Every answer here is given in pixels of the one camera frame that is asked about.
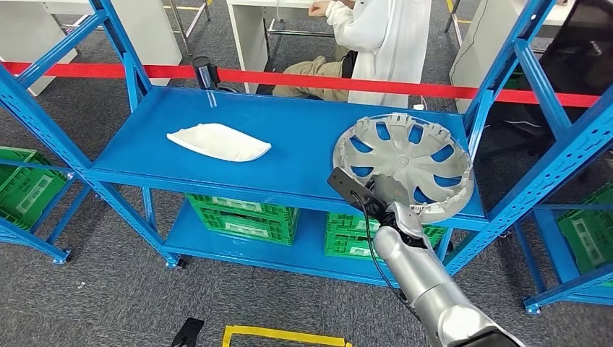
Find yellow floor tape square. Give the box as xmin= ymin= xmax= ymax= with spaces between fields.
xmin=220 ymin=325 xmax=353 ymax=347

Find white plastic car part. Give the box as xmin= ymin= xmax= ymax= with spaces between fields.
xmin=166 ymin=123 xmax=273 ymax=163

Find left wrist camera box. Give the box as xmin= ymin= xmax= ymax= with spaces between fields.
xmin=171 ymin=317 xmax=205 ymax=347

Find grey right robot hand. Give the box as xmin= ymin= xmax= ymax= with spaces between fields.
xmin=366 ymin=173 xmax=413 ymax=212

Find white desk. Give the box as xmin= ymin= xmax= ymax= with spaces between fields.
xmin=449 ymin=0 xmax=575 ymax=114
xmin=0 ymin=0 xmax=184 ymax=97
xmin=226 ymin=0 xmax=336 ymax=94

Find blue metal shelf rack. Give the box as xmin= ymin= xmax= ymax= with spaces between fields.
xmin=0 ymin=0 xmax=613 ymax=288
xmin=522 ymin=129 xmax=613 ymax=314
xmin=0 ymin=158 xmax=92 ymax=265

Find green plastic crate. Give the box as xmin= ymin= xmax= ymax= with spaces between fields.
xmin=0 ymin=145 xmax=68 ymax=231
xmin=196 ymin=210 xmax=298 ymax=247
xmin=557 ymin=181 xmax=613 ymax=276
xmin=326 ymin=212 xmax=447 ymax=241
xmin=185 ymin=194 xmax=300 ymax=226
xmin=325 ymin=232 xmax=384 ymax=262

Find red barrier belt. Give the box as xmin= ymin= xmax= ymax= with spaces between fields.
xmin=0 ymin=61 xmax=602 ymax=108

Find black camera cable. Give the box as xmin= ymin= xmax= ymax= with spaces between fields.
xmin=349 ymin=190 xmax=424 ymax=322

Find black chair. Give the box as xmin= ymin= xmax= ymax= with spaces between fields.
xmin=539 ymin=0 xmax=613 ymax=99

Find grey wheel hubcap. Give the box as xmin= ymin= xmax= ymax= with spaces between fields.
xmin=333 ymin=112 xmax=475 ymax=225

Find grey metal frame legs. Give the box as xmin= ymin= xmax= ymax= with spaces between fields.
xmin=165 ymin=0 xmax=212 ymax=56

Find black barrier post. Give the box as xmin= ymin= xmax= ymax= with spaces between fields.
xmin=192 ymin=56 xmax=221 ymax=91

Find person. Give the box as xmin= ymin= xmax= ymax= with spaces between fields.
xmin=256 ymin=0 xmax=433 ymax=108

